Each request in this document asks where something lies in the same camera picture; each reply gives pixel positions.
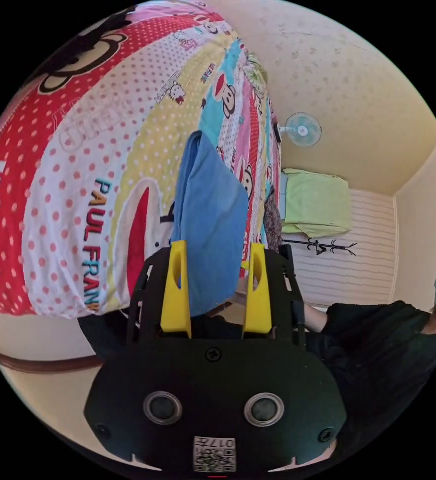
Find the light blue fan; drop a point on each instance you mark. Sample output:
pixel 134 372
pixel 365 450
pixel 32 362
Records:
pixel 303 130

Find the dark patterned cloth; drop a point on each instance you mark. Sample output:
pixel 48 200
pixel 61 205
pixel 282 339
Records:
pixel 274 221

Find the person's right forearm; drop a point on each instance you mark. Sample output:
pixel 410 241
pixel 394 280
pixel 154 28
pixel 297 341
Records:
pixel 315 318

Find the black coat rack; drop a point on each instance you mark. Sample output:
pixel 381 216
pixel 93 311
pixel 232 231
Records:
pixel 317 247

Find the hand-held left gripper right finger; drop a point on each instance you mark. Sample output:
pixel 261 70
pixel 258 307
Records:
pixel 258 300

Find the green floral pillow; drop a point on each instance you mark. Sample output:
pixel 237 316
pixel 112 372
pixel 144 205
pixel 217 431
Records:
pixel 257 73

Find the bed with cartoon print sheet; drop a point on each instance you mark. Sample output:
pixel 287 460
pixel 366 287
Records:
pixel 90 150

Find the blue jeans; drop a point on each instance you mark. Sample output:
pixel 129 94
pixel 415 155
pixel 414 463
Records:
pixel 210 225

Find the person's body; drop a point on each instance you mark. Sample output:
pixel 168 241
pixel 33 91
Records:
pixel 371 337

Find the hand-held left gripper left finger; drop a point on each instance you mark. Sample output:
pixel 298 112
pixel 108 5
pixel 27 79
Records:
pixel 176 296

